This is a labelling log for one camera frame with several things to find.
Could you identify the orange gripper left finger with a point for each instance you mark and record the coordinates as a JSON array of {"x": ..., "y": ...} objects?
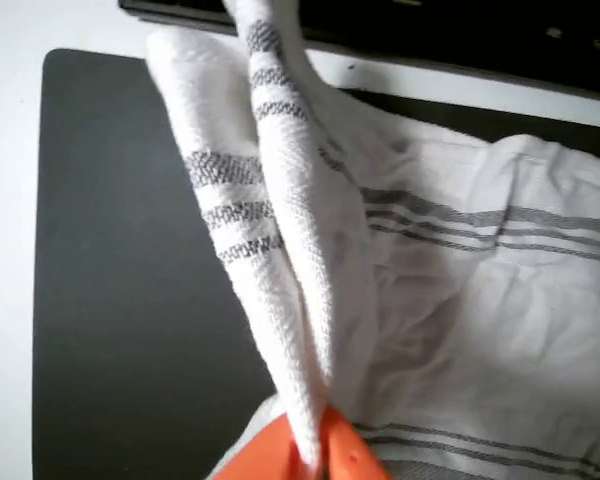
[{"x": 270, "y": 450}]

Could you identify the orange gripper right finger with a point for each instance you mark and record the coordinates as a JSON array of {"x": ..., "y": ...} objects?
[{"x": 350, "y": 455}]

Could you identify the white striped towel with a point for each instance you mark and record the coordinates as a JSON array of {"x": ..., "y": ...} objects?
[{"x": 480, "y": 325}]

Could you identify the black desk mat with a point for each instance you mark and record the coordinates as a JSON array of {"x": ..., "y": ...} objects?
[{"x": 130, "y": 250}]

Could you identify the black computer keyboard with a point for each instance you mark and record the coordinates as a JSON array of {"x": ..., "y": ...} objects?
[{"x": 430, "y": 30}]

